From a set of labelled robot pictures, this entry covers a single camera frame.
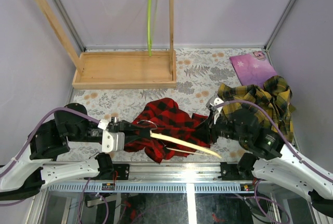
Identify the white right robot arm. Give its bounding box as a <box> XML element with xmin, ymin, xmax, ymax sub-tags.
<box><xmin>197</xmin><ymin>103</ymin><xmax>332</xmax><ymax>217</ymax></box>

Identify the cream wooden hanger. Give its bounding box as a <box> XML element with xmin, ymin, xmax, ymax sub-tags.
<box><xmin>137</xmin><ymin>120</ymin><xmax>222</xmax><ymax>159</ymax></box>

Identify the yellow black plaid shirt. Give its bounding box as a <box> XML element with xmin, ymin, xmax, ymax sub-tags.
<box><xmin>217</xmin><ymin>76</ymin><xmax>296</xmax><ymax>143</ymax></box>

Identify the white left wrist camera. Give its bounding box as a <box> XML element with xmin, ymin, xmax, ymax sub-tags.
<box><xmin>98</xmin><ymin>117</ymin><xmax>125</xmax><ymax>153</ymax></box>

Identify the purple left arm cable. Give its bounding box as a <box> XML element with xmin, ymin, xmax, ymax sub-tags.
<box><xmin>0</xmin><ymin>107</ymin><xmax>101</xmax><ymax>224</ymax></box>

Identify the aluminium front rail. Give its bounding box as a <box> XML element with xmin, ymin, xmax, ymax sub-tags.
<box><xmin>40</xmin><ymin>161</ymin><xmax>319</xmax><ymax>183</ymax></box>

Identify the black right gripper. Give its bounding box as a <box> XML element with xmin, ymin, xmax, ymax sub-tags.
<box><xmin>190</xmin><ymin>110</ymin><xmax>250</xmax><ymax>145</ymax></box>

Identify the wooden clothes rack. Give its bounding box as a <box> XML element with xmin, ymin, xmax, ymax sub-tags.
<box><xmin>35</xmin><ymin>0</ymin><xmax>177</xmax><ymax>90</ymax></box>

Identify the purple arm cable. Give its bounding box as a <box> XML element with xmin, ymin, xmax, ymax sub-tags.
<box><xmin>214</xmin><ymin>99</ymin><xmax>333</xmax><ymax>224</ymax></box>
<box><xmin>0</xmin><ymin>107</ymin><xmax>101</xmax><ymax>224</ymax></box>

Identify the purple folded cloth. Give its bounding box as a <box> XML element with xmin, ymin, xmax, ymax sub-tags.
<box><xmin>229</xmin><ymin>51</ymin><xmax>277</xmax><ymax>88</ymax></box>

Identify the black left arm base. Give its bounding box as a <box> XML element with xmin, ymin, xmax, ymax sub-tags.
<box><xmin>101</xmin><ymin>164</ymin><xmax>130</xmax><ymax>181</ymax></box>

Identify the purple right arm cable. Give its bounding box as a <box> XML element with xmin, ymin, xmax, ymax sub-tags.
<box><xmin>214</xmin><ymin>99</ymin><xmax>333</xmax><ymax>224</ymax></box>

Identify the red black plaid shirt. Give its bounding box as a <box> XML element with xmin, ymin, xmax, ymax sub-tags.
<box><xmin>124</xmin><ymin>98</ymin><xmax>210</xmax><ymax>163</ymax></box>

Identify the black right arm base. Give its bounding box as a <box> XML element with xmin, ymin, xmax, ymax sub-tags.
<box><xmin>219</xmin><ymin>153</ymin><xmax>257</xmax><ymax>181</ymax></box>

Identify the perforated cable duct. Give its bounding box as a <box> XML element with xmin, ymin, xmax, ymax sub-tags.
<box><xmin>48</xmin><ymin>181</ymin><xmax>254</xmax><ymax>194</ymax></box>

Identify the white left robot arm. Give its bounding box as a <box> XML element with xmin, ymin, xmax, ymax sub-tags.
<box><xmin>1</xmin><ymin>103</ymin><xmax>151</xmax><ymax>201</ymax></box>

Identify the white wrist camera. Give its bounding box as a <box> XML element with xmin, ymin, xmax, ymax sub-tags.
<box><xmin>206</xmin><ymin>96</ymin><xmax>224</xmax><ymax>125</ymax></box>
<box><xmin>98</xmin><ymin>117</ymin><xmax>125</xmax><ymax>153</ymax></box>

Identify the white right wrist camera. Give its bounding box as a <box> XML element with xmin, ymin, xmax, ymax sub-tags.
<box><xmin>206</xmin><ymin>96</ymin><xmax>224</xmax><ymax>125</ymax></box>

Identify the green hanger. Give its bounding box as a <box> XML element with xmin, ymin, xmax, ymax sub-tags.
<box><xmin>147</xmin><ymin>0</ymin><xmax>158</xmax><ymax>57</ymax></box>

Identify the floral table mat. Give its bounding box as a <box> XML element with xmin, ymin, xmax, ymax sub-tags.
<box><xmin>57</xmin><ymin>48</ymin><xmax>259</xmax><ymax>163</ymax></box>

